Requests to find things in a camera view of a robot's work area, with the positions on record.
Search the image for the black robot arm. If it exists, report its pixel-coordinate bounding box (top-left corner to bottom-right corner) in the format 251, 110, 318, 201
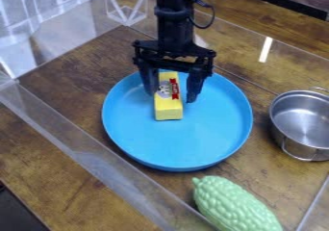
132, 0, 215, 103

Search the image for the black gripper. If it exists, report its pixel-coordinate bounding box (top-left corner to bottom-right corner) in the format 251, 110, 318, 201
132, 40, 215, 103

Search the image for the blue round plastic tray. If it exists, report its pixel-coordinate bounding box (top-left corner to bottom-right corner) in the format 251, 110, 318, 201
100, 64, 254, 173

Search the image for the green bitter gourd toy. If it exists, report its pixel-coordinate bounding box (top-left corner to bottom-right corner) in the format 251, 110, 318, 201
193, 176, 282, 231

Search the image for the silver steel pot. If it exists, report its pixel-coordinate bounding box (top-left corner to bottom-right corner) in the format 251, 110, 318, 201
269, 87, 329, 162

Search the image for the clear acrylic barrier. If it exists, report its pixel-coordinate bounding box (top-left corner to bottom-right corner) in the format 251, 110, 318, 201
0, 0, 329, 231

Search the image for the black cable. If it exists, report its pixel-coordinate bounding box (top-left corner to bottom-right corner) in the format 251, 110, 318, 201
187, 0, 215, 30

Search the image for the yellow butter block toy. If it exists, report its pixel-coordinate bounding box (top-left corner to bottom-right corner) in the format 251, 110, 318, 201
154, 71, 182, 120

